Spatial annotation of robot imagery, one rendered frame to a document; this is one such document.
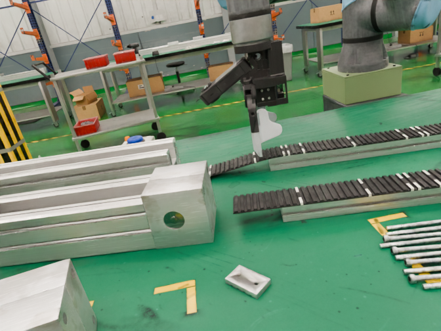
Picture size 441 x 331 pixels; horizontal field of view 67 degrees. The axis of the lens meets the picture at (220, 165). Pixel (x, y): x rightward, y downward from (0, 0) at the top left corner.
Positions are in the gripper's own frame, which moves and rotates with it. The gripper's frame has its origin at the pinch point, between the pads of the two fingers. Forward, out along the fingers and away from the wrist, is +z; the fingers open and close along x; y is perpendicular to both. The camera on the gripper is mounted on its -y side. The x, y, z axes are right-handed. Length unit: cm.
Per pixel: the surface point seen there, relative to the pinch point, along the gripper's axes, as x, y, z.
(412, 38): 513, 278, 54
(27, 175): -5.0, -47.3, -2.6
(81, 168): -5.0, -35.6, -2.5
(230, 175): -1.1, -6.1, 5.5
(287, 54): 487, 75, 42
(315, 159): -2.1, 11.7, 4.4
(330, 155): -1.4, 14.9, 4.1
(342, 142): -0.6, 17.7, 2.1
